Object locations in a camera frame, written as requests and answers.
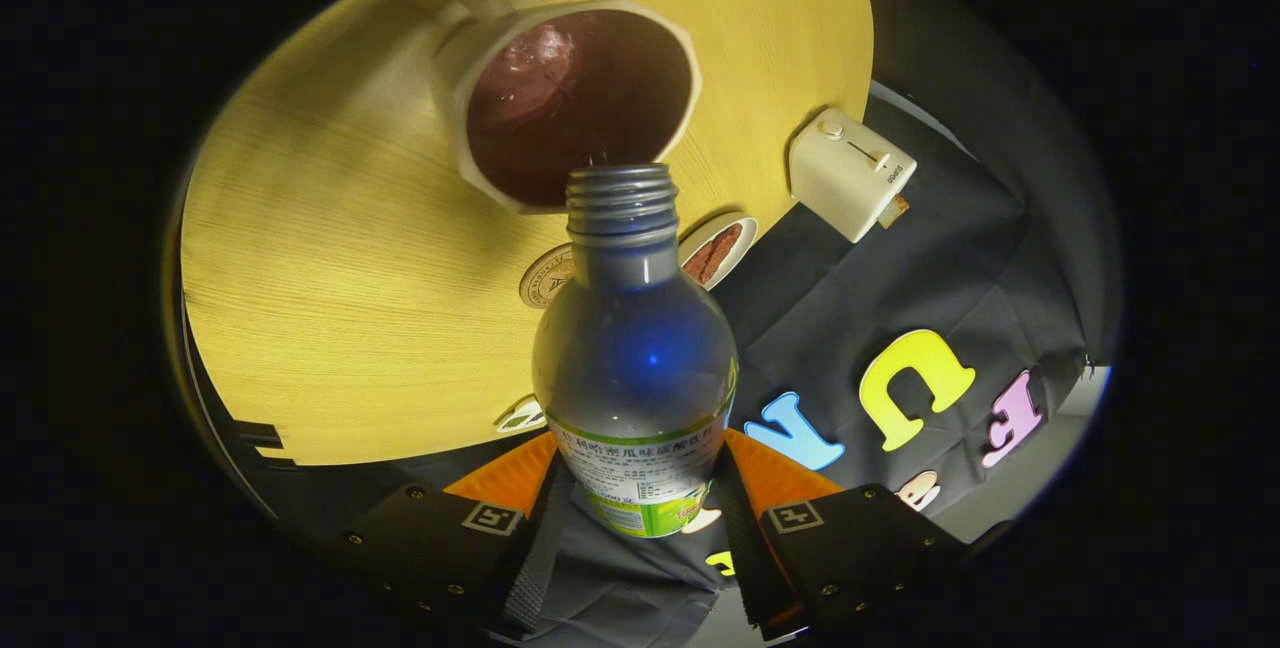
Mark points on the round cork coaster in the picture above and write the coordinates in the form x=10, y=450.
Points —
x=545, y=278

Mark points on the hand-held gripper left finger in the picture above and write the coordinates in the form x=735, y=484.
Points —
x=430, y=543

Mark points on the white toaster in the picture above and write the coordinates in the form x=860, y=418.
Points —
x=845, y=168

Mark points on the toast slice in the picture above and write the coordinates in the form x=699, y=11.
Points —
x=893, y=212

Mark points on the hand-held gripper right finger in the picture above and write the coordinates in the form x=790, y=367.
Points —
x=850, y=548

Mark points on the round white plate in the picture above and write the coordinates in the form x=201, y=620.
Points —
x=738, y=223

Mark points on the black backdrop cloth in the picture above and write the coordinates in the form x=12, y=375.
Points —
x=860, y=298

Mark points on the reddish brown meat slice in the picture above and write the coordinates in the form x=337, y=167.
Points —
x=722, y=246
x=697, y=263

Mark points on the grey juice bottle green label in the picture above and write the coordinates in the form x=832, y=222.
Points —
x=635, y=358

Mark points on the wooden table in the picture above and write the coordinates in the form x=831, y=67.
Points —
x=350, y=328

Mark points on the white divided dish with beans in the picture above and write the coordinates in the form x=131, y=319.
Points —
x=522, y=416

